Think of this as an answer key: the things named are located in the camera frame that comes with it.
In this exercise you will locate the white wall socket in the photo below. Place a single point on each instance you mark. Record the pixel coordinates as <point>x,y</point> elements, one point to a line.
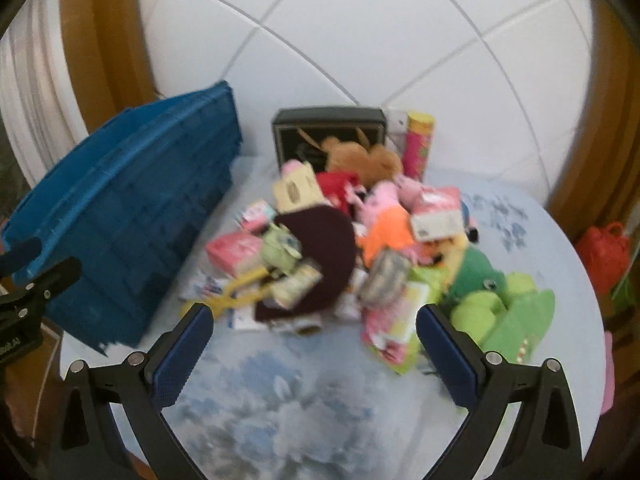
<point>396,125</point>

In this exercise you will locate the yellow plastic tongs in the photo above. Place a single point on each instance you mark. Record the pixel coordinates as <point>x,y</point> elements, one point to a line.
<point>235,292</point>

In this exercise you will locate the maroon knit hat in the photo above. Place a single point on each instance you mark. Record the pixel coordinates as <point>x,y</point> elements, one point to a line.
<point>320,240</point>

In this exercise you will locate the pink cloth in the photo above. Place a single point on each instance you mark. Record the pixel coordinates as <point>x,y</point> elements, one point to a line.
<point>610,375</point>

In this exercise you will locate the yellow orange plush toy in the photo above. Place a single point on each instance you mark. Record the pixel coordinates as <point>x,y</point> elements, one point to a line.
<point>447,252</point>

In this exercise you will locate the brown plush bunny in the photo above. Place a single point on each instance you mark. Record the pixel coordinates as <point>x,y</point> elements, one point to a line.
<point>360,160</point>

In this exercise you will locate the round pink cartoon packet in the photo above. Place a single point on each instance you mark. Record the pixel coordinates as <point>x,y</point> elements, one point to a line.
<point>255,215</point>

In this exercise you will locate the blue plastic crate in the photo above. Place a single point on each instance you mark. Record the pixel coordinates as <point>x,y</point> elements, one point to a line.
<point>125,210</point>

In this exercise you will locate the red plush toy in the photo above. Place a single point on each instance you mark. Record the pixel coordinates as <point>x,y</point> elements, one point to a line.
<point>337,185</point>

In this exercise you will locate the wooden wall trim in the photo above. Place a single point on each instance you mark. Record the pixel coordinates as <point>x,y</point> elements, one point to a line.
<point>600,135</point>
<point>100,35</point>

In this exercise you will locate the grey plaid pouch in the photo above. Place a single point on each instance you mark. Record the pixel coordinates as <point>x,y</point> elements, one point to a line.
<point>385,277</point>

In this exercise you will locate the pink plush toy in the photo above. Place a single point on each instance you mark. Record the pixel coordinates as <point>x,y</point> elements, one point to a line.
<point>295,167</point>

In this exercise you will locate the green wet wipes packet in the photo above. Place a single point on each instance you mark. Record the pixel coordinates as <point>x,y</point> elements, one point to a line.
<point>392,335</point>

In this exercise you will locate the small white sachet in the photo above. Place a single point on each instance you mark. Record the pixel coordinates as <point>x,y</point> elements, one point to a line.
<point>202,285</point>

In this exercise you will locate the green plastic bucket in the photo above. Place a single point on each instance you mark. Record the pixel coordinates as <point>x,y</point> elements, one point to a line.
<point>624,297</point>

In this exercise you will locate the dark green frog plush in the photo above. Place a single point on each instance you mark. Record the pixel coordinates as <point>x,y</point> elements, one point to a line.
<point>475,270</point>

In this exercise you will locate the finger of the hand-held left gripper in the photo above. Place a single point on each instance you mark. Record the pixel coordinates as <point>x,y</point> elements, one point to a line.
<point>20,255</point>
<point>55,277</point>

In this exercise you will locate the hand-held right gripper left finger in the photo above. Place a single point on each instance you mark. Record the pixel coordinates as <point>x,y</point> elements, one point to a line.
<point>182,355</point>

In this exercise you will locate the green big-eared plush doll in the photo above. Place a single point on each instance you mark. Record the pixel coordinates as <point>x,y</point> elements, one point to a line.
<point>280,250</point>

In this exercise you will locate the pink snack can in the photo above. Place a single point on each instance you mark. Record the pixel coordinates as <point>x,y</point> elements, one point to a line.
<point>419,150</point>

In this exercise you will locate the white curtain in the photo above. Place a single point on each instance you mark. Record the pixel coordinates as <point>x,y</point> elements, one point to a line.
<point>35,95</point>

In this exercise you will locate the person's left forearm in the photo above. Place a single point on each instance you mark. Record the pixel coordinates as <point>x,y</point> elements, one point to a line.
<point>12,405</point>

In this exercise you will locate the red handbag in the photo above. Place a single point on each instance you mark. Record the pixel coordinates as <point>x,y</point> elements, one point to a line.
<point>602,257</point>

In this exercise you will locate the pink packet white label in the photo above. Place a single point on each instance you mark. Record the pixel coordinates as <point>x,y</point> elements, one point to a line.
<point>435,215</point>

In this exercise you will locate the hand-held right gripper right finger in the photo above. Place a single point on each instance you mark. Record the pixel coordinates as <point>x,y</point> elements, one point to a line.
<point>450,360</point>

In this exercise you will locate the lime green plush toy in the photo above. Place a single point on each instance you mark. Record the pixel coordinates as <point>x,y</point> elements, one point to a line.
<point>475,315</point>

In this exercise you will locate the pink tissue pack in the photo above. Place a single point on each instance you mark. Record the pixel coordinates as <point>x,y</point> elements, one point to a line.
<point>235,252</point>

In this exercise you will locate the black gift box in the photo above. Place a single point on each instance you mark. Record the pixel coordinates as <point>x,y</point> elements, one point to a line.
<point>325,116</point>

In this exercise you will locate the pink pig plush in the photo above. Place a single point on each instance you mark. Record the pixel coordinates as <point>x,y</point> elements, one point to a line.
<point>382,205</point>

